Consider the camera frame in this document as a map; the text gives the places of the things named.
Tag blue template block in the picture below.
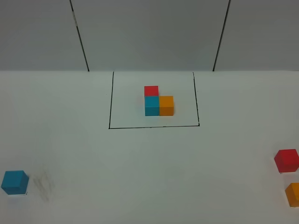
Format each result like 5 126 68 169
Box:
144 96 160 116

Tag orange template block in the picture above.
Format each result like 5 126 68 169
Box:
159 96 174 116

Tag red template block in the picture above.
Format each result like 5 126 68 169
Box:
144 86 159 97

